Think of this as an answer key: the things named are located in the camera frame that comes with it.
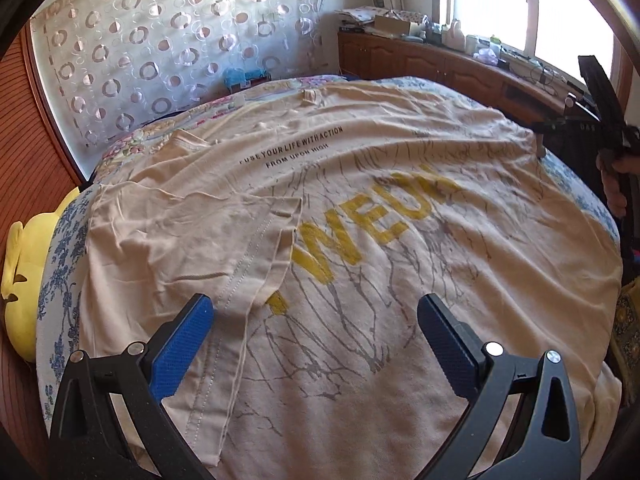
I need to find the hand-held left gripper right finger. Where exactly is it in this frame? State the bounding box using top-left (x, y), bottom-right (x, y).
top-left (416, 293), bottom-right (583, 480)

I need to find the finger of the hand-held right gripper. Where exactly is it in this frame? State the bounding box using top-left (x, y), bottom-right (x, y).
top-left (531, 97), bottom-right (601, 157)

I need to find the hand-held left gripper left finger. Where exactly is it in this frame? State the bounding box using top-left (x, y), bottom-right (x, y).
top-left (48, 293), bottom-right (216, 480)

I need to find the beige printed t-shirt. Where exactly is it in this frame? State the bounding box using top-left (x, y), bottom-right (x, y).
top-left (80, 76), bottom-right (623, 480)

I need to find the person's right hand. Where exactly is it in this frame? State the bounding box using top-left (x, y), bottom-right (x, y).
top-left (597, 154), bottom-right (640, 218)

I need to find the blue floral bed sheet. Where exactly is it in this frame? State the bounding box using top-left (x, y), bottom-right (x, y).
top-left (35, 74), bottom-right (621, 441)

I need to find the wooden cabinet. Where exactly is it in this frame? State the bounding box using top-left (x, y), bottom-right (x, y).
top-left (337, 30), bottom-right (596, 131)

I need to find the yellow plush toy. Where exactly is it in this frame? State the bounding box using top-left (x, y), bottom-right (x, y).
top-left (0, 187), bottom-right (81, 363)

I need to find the cardboard box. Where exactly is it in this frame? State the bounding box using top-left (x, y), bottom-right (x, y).
top-left (374, 15), bottom-right (418, 37)

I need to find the wooden slatted headboard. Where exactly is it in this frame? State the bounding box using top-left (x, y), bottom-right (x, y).
top-left (0, 25), bottom-right (96, 480)

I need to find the blue cloth bundle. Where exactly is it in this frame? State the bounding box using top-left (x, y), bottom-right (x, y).
top-left (222, 66), bottom-right (273, 93)

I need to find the white circle-pattern curtain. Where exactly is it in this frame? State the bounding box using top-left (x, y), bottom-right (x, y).
top-left (30, 0), bottom-right (341, 148)

